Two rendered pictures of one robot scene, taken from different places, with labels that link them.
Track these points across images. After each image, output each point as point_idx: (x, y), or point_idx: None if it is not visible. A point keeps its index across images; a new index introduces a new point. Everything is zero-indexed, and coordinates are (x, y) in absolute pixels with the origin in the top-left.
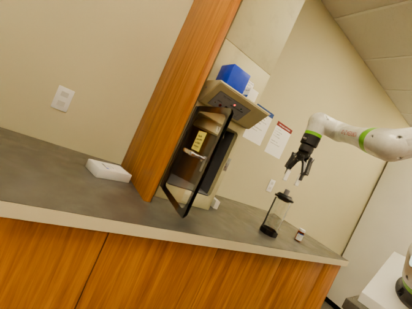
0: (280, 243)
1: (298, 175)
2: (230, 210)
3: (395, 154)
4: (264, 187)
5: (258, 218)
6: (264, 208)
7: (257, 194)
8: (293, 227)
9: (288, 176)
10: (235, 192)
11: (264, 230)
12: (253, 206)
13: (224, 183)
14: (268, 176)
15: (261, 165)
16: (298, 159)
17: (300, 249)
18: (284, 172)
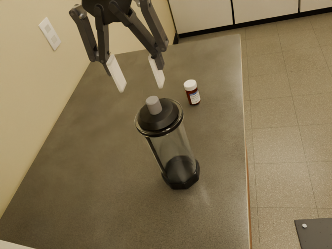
0: (220, 176)
1: (150, 64)
2: (93, 206)
3: None
4: (48, 50)
5: (120, 134)
6: (80, 68)
7: (53, 71)
8: (144, 57)
9: (120, 70)
10: (32, 125)
11: (182, 186)
12: (73, 96)
13: (2, 148)
14: (31, 27)
15: (1, 32)
16: (108, 23)
17: (231, 131)
18: (106, 73)
